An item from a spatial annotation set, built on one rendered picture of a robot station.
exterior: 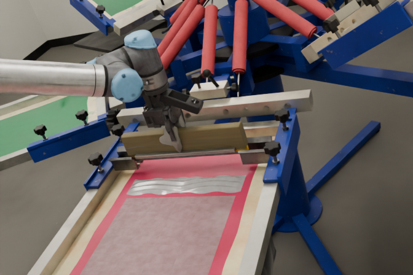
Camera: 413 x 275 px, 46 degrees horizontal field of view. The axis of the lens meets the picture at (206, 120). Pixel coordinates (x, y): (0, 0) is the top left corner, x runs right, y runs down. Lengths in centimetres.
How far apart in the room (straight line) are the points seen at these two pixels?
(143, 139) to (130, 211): 22
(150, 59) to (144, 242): 47
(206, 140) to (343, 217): 134
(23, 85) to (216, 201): 57
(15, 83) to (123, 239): 50
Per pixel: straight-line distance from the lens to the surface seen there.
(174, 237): 127
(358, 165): 290
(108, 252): 132
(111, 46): 281
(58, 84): 111
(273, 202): 122
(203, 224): 127
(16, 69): 110
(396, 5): 129
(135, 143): 148
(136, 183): 149
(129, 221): 138
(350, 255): 241
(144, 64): 129
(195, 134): 138
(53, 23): 683
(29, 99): 242
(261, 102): 153
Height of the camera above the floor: 177
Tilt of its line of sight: 29 degrees down
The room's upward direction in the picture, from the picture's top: 18 degrees counter-clockwise
